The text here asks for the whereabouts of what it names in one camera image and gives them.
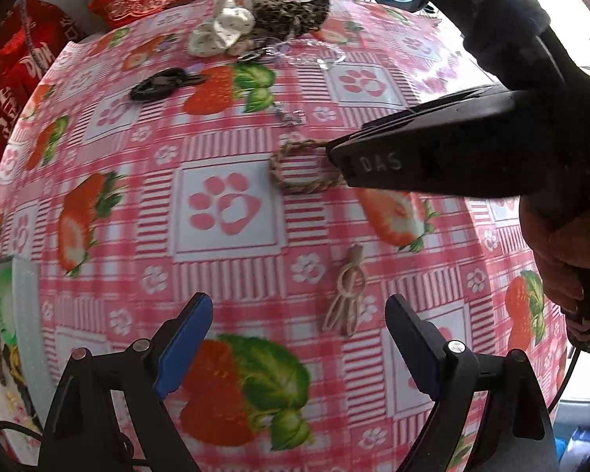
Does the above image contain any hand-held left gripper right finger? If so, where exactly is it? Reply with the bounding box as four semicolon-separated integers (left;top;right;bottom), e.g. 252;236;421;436
384;294;559;472

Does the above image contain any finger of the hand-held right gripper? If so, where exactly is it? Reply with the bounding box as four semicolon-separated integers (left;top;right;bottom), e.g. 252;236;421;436
325;117;454;194
361;86;516;132

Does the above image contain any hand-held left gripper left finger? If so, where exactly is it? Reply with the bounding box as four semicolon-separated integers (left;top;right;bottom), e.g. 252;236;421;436
38;292;214;472

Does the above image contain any braided rope bracelet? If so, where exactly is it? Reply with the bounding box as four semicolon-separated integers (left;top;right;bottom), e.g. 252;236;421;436
269;138;348;195

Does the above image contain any white rectangular tray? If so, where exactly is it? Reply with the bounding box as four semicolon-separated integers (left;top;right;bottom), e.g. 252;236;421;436
0;254;43;434

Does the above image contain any person's right hand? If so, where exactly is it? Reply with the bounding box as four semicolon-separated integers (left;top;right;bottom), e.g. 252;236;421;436
518;195;590;328

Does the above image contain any pink strawberry print tablecloth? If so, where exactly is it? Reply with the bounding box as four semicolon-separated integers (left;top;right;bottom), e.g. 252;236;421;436
0;0;572;472

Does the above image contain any beige rubber band bunch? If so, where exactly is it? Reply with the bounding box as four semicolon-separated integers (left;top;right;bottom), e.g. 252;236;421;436
323;244;369;338

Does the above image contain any leopard print scrunchie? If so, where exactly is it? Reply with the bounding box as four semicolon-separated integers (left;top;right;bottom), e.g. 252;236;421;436
248;0;332;41

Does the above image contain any green bangle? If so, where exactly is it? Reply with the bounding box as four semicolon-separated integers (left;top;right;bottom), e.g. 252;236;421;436
0;264;19;351

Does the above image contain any white polka dot scrunchie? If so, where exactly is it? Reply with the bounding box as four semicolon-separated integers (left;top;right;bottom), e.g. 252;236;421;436
186;0;257;58

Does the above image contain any black hair claw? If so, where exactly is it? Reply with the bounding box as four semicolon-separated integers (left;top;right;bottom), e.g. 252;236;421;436
129;67;208;102

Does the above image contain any red printed blanket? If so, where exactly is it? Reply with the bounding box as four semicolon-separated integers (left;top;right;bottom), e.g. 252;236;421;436
0;0;88;256

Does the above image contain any small silver charm chain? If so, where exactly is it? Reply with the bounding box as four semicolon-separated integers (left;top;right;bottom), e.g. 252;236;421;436
274;103;306;127

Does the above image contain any dark cloth wrapped cable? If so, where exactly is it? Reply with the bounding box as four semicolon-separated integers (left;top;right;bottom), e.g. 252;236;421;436
359;0;590;90

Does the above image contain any clear bead bracelet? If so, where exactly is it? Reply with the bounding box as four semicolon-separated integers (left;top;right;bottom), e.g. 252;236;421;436
274;41;348;71

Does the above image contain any black cable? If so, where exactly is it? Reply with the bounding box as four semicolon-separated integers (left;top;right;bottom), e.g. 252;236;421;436
0;420;144;469

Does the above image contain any grey braided cord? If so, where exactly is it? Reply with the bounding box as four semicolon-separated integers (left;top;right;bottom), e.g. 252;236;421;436
22;0;36;56

